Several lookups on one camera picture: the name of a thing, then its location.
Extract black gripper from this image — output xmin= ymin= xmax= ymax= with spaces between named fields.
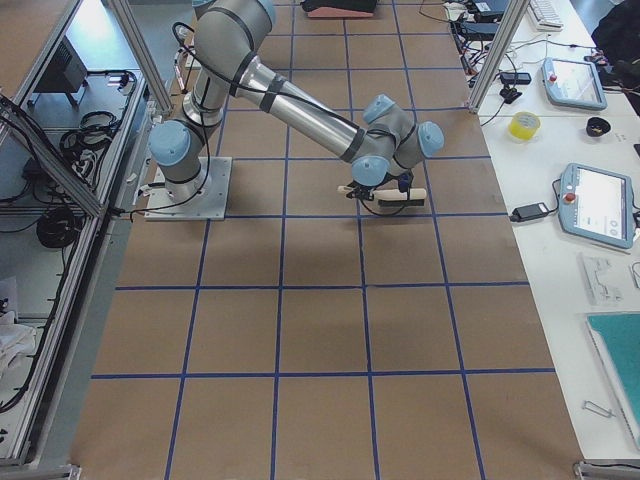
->
xmin=347 ymin=171 xmax=413 ymax=200

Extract white hand brush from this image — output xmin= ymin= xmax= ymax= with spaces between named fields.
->
xmin=337 ymin=186 xmax=427 ymax=207

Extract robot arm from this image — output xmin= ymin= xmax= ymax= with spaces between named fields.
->
xmin=149 ymin=1 xmax=444 ymax=206

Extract yellow tape roll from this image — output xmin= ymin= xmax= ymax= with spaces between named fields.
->
xmin=508 ymin=111 xmax=541 ymax=141

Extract black power adapter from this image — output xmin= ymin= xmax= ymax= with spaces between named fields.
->
xmin=509 ymin=202 xmax=551 ymax=223

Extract lower teach pendant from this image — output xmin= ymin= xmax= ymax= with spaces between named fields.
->
xmin=558 ymin=163 xmax=636 ymax=250

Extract teach pendant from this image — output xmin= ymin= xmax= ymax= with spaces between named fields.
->
xmin=541 ymin=57 xmax=608 ymax=111
xmin=558 ymin=163 xmax=636 ymax=250

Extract upper teach pendant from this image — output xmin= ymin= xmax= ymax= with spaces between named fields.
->
xmin=541 ymin=57 xmax=608 ymax=111

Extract green cutting mat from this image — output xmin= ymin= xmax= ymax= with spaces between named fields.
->
xmin=586 ymin=312 xmax=639 ymax=448

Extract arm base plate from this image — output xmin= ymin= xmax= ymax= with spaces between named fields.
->
xmin=144 ymin=156 xmax=232 ymax=221

